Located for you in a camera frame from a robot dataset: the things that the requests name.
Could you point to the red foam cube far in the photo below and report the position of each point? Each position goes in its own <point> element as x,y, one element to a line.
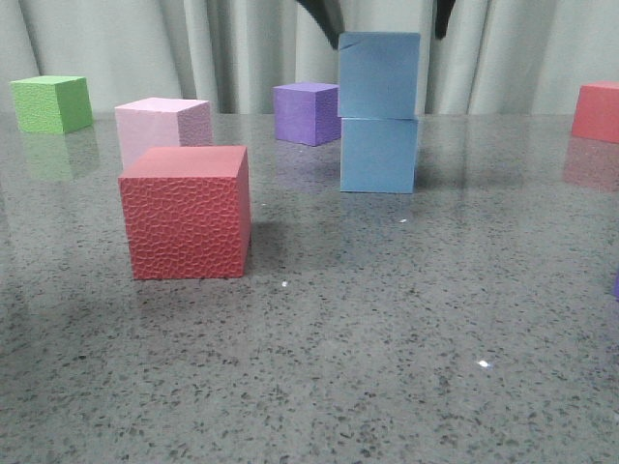
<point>596,113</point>

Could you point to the grey-green curtain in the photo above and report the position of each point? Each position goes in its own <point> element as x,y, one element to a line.
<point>527,57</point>

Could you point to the red textured foam cube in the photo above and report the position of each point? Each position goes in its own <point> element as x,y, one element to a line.
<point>187,212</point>

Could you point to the green foam cube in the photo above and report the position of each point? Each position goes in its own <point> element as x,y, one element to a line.
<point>52,104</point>

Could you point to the pink foam cube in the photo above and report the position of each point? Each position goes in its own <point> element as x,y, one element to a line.
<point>161,122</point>

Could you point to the light blue foam cube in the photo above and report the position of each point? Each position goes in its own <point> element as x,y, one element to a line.
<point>378,155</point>

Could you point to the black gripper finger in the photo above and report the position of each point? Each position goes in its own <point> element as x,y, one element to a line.
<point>443,11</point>
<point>328,16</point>

